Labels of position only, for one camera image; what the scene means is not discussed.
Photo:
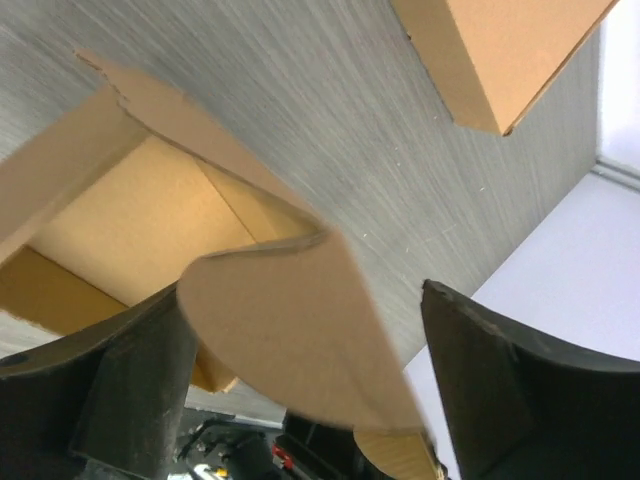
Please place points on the large brown cardboard box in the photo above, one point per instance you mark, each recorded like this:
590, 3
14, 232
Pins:
491, 60

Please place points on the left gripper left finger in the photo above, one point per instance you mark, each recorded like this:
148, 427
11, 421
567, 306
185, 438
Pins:
111, 394

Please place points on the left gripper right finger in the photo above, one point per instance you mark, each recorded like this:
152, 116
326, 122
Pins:
522, 404

